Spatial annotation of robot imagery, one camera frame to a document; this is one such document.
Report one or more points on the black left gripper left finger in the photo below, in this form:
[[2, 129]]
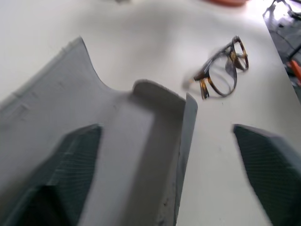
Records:
[[58, 174]]

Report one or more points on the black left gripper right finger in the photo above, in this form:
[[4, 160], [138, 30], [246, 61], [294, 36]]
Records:
[[268, 169]]

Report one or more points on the grey glasses case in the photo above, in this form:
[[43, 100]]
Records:
[[70, 99]]

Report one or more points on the tortoiseshell glasses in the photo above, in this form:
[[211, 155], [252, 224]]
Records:
[[221, 70]]

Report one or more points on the orange tool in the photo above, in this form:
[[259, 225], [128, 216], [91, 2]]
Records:
[[295, 68]]

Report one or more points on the orange plate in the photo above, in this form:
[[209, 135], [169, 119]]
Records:
[[227, 2]]

